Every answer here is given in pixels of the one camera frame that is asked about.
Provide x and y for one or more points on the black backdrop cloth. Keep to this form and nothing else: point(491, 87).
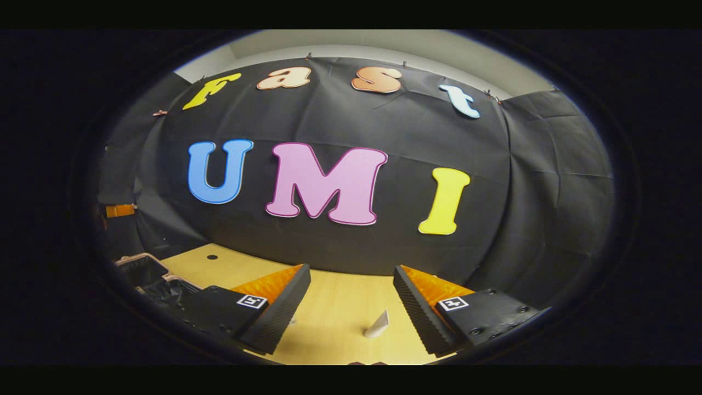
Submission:
point(395, 126)

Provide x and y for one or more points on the small white tube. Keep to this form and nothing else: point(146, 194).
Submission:
point(377, 325)

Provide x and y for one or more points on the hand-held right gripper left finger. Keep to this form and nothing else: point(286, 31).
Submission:
point(279, 312)

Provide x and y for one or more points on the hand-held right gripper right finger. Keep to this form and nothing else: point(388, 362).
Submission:
point(419, 312)

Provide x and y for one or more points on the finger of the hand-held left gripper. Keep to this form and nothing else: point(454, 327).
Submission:
point(120, 210)

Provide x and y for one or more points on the pink suitcase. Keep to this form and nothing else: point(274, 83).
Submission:
point(145, 271)

